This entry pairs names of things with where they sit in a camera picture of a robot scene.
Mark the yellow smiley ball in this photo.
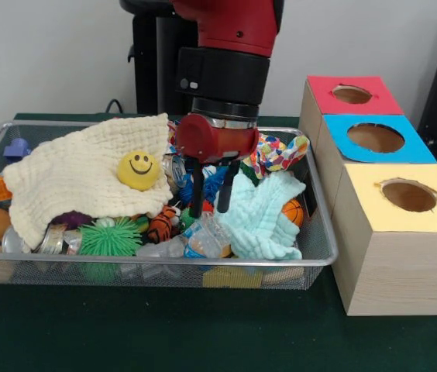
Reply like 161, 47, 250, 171
116, 150, 161, 191

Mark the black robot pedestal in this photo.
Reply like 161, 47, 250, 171
119, 0, 200, 116

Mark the wooden box with three holes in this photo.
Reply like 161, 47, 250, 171
298, 75, 437, 317

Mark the blue fuzzy monster toy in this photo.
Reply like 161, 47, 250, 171
177, 166, 227, 203

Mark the green spiky rubber ball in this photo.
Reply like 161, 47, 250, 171
77, 216, 144, 257

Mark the crushed bottle with blue label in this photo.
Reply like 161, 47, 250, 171
181, 212, 235, 260

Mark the tiger plush toy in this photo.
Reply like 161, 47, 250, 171
147, 205, 183, 243

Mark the light blue waffle cloth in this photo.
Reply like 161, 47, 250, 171
218, 170, 307, 260

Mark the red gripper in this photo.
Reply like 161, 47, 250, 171
174, 113, 260, 218

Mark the black cable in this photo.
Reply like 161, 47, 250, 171
104, 98, 138, 115

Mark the shallow wire mesh bin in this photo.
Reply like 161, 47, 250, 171
0, 119, 339, 291

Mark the small orange basketball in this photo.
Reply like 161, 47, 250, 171
281, 198, 305, 228

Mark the colourful polka dot cloth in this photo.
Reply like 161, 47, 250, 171
241, 131, 311, 183

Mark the cream waffle cloth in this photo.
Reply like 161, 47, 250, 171
2, 112, 174, 253

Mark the purple toy block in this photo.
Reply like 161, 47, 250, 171
2, 138, 32, 160

